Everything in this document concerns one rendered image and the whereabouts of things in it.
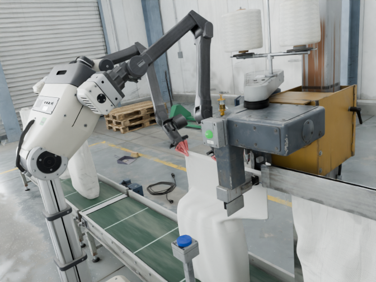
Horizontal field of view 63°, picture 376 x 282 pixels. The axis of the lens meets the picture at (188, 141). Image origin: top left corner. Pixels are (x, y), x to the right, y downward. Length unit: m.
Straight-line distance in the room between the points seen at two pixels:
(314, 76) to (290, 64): 5.56
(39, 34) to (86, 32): 1.19
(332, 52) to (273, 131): 0.56
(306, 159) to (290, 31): 0.47
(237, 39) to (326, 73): 0.38
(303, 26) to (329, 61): 0.26
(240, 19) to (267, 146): 0.56
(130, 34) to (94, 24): 1.12
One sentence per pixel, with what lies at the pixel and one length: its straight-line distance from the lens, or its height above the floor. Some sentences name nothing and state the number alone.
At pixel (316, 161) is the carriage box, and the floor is 1.11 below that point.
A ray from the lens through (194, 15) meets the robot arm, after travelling 1.42.
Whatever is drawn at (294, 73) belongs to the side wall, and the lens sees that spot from 6.92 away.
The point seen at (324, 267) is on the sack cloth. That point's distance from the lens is 1.18.
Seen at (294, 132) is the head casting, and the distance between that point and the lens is 0.94.
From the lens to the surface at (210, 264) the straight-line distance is 1.58.
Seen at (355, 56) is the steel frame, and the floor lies 1.04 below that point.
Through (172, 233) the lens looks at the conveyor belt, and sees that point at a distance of 2.19.
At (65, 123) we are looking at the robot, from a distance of 1.28.
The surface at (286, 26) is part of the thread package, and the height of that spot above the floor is 1.60.
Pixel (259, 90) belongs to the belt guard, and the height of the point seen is 1.40.
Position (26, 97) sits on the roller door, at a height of 0.91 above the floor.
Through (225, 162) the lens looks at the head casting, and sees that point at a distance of 1.09.
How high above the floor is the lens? 1.57
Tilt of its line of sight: 17 degrees down
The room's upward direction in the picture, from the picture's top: 8 degrees counter-clockwise
